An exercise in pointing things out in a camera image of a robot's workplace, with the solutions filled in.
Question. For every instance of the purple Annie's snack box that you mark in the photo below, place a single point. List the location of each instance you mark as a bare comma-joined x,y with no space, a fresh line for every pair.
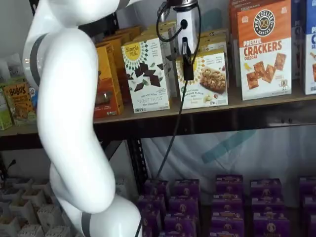
266,188
151,223
310,205
228,203
313,225
158,188
271,227
268,206
150,205
308,186
186,188
229,185
180,224
184,206
227,224

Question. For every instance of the blue cracker box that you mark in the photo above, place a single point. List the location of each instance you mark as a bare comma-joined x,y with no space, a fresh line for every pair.
298,37
311,49

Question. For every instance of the black diagonal rack brace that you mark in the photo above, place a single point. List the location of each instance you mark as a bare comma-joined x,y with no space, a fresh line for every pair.
111,149

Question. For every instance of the wooden metal shelf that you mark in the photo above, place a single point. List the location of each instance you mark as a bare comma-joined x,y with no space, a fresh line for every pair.
259,102

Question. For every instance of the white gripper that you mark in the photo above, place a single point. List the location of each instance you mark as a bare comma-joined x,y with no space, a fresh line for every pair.
190,17

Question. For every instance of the green snack box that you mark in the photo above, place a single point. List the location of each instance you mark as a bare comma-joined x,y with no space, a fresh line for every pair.
5,111

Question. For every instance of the wooden shelf board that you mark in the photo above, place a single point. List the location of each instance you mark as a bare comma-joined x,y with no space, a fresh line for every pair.
17,129

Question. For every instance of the teal tape strip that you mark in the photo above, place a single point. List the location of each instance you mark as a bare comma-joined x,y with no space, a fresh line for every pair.
227,145

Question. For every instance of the Simple Mills almond bars box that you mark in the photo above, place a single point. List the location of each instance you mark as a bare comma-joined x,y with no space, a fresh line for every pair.
214,39
209,81

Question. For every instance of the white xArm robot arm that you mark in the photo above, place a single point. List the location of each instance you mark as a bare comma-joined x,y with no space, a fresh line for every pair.
69,74

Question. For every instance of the black metal shelf beam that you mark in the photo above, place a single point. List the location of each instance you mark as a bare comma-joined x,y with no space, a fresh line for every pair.
222,123
19,142

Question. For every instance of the Simple Mills Sweet Thins box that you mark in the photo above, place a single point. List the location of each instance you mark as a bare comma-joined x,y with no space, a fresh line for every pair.
166,32
148,74

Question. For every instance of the orange Pretzel Crackers box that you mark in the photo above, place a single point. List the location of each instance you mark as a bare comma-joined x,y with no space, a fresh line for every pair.
232,37
265,49

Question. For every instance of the black power plug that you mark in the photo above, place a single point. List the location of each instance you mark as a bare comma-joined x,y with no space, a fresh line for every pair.
11,164

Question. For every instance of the Bobo's snack box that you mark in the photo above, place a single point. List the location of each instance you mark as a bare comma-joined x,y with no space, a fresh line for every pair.
21,103

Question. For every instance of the orange snack box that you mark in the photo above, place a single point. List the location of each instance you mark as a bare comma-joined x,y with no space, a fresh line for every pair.
123,37
108,81

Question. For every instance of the white paper carton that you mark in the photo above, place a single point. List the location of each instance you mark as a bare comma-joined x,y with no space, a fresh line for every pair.
21,209
30,230
8,227
34,196
22,184
49,217

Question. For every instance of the black perforated rack post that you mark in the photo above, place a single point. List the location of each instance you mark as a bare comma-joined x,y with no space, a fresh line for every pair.
138,160

